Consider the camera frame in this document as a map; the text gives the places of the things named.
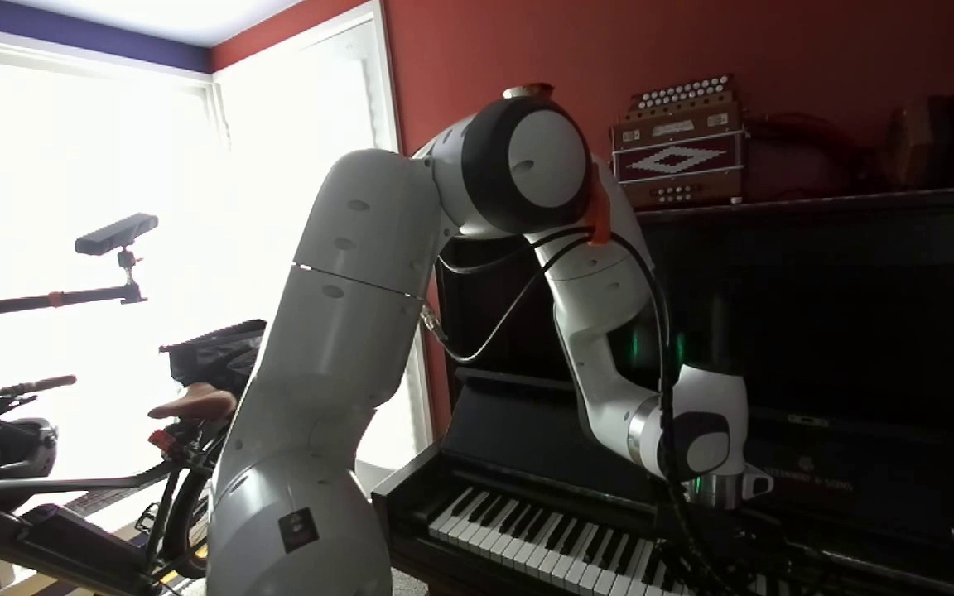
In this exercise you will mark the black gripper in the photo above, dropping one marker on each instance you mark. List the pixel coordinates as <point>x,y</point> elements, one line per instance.
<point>732,529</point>

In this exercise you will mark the black piano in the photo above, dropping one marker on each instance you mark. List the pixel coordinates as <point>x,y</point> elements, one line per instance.
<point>863,364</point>

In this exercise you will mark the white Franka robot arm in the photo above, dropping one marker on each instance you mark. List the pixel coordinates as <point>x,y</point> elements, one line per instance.
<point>346,309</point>

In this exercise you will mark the brown wooden concertina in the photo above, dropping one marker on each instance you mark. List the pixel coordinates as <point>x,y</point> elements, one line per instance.
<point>950,138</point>

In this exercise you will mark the black bicycle bag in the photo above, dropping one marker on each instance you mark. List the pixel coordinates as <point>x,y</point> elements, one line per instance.
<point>216,355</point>

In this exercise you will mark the bicycle with brown saddle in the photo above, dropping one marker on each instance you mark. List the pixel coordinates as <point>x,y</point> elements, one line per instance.
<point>183,405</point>

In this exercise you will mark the black stereo camera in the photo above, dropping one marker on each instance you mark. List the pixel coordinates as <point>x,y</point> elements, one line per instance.
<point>112,231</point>

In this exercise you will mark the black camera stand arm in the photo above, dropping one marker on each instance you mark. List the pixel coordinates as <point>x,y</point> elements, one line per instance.
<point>46,296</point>

